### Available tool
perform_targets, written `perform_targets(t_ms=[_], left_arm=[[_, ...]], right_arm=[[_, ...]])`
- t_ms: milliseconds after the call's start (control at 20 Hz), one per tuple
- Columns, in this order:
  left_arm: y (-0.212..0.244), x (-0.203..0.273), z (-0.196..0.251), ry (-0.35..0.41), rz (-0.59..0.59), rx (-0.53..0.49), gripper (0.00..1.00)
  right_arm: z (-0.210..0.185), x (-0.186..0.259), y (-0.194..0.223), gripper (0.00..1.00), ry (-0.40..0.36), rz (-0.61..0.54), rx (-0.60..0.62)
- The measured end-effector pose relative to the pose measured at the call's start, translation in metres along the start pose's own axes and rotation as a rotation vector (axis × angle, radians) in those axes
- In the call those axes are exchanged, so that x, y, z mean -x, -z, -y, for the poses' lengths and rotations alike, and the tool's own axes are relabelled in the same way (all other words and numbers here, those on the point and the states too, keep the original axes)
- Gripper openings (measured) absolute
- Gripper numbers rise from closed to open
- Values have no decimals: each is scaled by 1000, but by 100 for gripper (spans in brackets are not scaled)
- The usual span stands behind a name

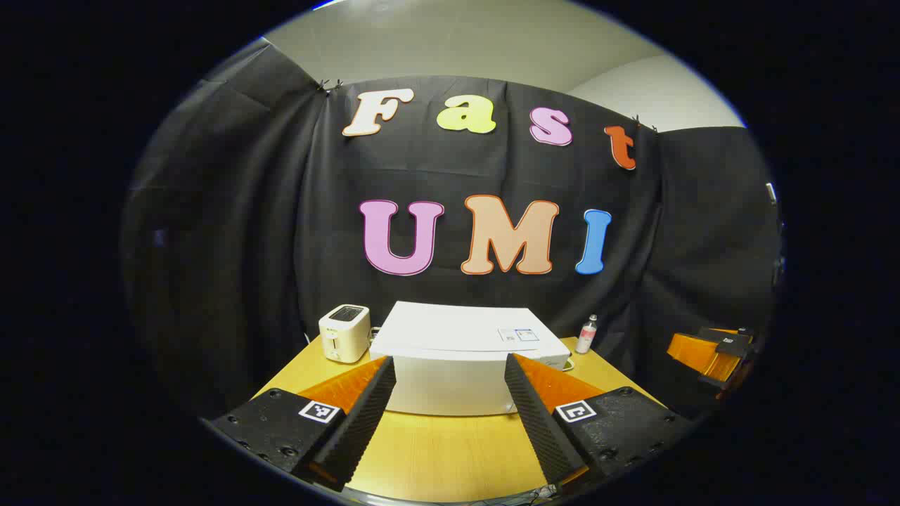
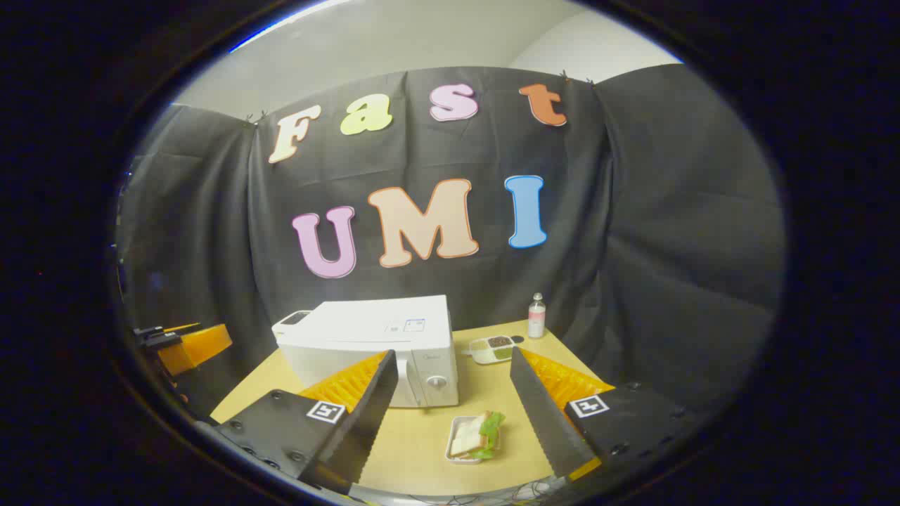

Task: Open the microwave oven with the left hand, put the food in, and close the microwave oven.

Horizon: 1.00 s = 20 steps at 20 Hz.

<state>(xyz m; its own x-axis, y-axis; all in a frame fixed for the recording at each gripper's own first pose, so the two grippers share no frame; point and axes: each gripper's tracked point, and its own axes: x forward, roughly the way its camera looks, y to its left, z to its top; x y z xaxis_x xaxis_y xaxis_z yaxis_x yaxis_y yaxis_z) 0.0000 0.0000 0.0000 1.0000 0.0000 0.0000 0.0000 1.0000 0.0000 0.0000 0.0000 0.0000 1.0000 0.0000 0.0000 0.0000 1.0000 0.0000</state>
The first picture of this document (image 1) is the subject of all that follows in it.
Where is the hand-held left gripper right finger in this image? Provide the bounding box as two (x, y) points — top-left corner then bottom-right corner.
(503, 353), (695, 489)

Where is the white toaster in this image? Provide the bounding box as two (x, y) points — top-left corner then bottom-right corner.
(318, 304), (372, 364)

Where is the small pink label bottle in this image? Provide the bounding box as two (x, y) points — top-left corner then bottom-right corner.
(574, 314), (599, 355)

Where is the white microwave oven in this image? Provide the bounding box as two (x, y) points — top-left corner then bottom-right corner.
(368, 301), (572, 417)

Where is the black backdrop cloth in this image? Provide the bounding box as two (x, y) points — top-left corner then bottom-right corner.
(120, 39), (785, 422)

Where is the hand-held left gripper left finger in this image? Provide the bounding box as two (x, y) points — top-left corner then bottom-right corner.
(210, 355), (398, 493)

